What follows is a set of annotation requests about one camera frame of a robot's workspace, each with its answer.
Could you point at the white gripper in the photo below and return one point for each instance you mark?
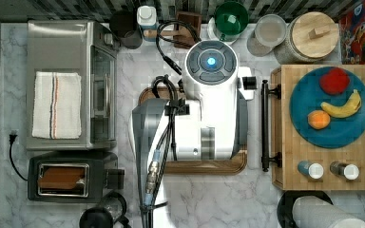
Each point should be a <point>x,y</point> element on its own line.
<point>247,83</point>

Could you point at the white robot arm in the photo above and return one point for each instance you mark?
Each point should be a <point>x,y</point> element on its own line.
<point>207,123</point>

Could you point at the bamboo drawer box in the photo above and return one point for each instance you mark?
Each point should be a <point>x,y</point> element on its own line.
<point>294,148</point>

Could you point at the clear lidded plastic container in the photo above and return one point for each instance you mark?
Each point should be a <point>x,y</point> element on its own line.
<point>269,32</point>

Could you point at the blue plate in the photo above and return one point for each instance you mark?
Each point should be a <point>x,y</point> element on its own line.
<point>307,96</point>

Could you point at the green bowl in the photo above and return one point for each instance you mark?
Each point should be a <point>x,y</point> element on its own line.
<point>228,23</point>

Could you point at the white canister with wooden lid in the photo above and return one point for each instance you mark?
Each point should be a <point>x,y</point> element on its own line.
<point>310,37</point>

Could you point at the orange fruit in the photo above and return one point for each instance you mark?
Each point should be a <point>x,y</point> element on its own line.
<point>318,119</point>

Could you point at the dark wooden holder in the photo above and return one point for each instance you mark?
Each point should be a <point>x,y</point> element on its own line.
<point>182,32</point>

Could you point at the wooden cutting board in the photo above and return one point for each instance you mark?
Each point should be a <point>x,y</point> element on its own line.
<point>218,167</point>

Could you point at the red apple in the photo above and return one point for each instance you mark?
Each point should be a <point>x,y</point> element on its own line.
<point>335,81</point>

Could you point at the yellow banana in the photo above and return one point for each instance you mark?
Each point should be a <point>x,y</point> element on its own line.
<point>350,108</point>

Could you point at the blue shaker with white cap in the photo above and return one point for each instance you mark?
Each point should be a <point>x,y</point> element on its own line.
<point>310,169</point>

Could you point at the white capped bottle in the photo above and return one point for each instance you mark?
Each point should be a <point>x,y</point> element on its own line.
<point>147,18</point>

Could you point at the cereal box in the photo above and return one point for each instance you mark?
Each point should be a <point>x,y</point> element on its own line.
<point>352,36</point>

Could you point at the steel shaker with white cap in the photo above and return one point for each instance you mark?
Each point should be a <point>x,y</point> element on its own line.
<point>348,171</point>

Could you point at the paper towel roll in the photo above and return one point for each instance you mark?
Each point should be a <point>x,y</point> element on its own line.
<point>313,209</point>

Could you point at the black mug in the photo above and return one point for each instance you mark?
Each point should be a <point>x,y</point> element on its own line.
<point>125,27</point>

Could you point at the stainless toaster oven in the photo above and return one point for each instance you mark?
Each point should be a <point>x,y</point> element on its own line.
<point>89,49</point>

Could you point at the black toaster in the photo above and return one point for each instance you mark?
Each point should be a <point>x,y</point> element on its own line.
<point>73,177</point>

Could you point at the white striped towel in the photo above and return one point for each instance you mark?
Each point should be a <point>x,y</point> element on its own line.
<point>57,106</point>

